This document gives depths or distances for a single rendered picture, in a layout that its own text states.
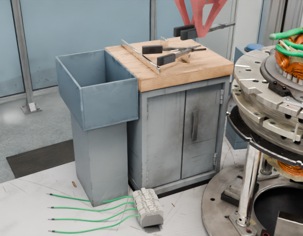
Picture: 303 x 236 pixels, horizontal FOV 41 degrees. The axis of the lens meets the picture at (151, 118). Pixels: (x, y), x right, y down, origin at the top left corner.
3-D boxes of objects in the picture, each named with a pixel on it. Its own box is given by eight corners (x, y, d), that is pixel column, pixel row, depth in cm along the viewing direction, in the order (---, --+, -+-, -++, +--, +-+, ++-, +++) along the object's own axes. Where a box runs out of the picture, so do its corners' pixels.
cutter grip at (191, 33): (182, 40, 67) (183, 31, 67) (179, 39, 68) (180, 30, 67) (201, 37, 69) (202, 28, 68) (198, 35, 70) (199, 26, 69)
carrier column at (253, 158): (241, 232, 75) (256, 136, 65) (233, 223, 77) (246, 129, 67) (251, 228, 76) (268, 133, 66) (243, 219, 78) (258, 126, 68)
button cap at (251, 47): (266, 51, 93) (267, 47, 93) (250, 52, 93) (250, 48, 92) (259, 46, 97) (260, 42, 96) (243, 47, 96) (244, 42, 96)
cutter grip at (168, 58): (159, 66, 73) (159, 58, 72) (156, 65, 73) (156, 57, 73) (175, 61, 75) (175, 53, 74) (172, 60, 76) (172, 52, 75)
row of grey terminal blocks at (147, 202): (165, 230, 79) (166, 213, 77) (141, 234, 78) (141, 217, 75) (152, 197, 87) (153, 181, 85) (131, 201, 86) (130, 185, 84)
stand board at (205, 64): (140, 92, 72) (140, 80, 71) (104, 57, 87) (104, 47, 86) (233, 74, 80) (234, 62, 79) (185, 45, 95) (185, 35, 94)
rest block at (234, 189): (254, 188, 84) (255, 180, 83) (242, 202, 80) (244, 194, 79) (235, 181, 86) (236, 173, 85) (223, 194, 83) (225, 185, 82)
